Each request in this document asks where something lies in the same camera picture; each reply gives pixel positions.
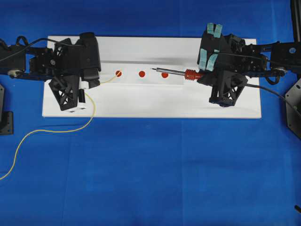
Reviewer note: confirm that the large white foam board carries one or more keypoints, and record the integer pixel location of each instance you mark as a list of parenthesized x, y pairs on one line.
[(190, 100)]

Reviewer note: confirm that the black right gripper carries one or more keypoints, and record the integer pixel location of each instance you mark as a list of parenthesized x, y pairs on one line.
[(235, 60)]

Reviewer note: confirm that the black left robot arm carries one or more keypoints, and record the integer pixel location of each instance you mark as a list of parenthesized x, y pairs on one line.
[(14, 59)]

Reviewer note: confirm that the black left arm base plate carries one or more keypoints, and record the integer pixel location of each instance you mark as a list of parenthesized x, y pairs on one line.
[(6, 117)]

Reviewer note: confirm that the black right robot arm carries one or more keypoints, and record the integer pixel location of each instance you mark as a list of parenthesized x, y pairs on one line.
[(282, 57)]

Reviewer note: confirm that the blue table cloth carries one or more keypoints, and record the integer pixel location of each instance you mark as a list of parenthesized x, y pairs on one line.
[(147, 172)]

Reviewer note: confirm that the orange handled soldering iron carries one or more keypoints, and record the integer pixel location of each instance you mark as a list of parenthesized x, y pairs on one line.
[(188, 74)]

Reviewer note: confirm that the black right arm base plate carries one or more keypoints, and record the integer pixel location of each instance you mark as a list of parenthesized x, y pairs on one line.
[(293, 111)]

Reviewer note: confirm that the small white raised plate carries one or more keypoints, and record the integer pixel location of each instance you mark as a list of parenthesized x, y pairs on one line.
[(139, 73)]

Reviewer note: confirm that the taped black right wrist camera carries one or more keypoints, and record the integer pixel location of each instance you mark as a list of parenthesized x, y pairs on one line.
[(209, 47)]

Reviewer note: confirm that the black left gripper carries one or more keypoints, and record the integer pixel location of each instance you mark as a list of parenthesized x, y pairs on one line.
[(62, 65)]

